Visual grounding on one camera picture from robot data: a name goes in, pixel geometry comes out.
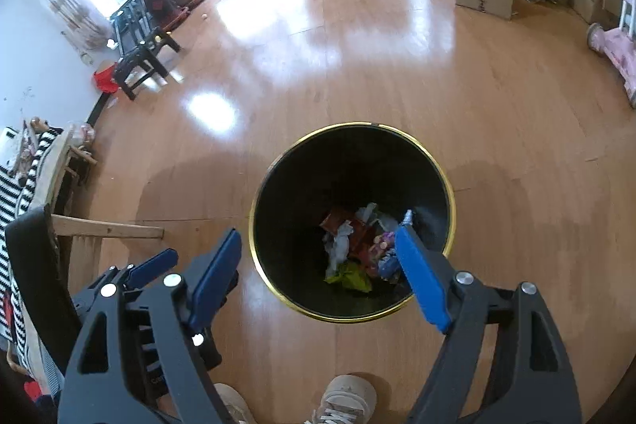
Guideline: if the dark wooden stool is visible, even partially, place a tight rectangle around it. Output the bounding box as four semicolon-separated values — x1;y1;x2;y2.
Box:
113;27;182;101

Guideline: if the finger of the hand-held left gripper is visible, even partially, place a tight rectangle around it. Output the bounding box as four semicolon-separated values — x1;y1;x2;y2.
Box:
191;270;240;371
125;249;180;290

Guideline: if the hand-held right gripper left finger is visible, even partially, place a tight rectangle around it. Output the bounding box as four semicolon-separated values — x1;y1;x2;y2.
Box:
58;229;242;424

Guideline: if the person's right grey sneaker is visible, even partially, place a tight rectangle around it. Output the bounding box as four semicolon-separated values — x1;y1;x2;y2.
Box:
312;374;377;424

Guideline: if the black white striped cloth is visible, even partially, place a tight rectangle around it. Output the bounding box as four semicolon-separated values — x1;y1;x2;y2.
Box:
0;128;60;355

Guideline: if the light wooden chair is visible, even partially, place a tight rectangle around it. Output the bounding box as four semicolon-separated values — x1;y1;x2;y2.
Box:
30;126;165;286

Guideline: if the person's left grey sneaker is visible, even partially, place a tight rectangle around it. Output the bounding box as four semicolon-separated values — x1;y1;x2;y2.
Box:
213;383;255;424

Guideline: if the pile of wrappers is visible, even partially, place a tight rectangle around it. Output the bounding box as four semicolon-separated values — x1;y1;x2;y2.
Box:
320;203;415;293

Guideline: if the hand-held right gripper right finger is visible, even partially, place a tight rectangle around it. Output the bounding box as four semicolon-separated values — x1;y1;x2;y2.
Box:
395;228;582;424

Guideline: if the red cloth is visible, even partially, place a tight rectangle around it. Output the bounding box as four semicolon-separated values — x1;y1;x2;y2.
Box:
22;379;47;405

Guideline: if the black bin with gold rim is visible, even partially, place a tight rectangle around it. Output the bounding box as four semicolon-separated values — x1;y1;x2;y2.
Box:
248;122;457;323

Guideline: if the person's grey sneaker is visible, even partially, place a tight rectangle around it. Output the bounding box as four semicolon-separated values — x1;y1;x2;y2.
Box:
213;383;255;424
312;374;377;424

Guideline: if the pink toy scooter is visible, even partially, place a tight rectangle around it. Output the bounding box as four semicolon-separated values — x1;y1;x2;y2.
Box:
586;0;636;109

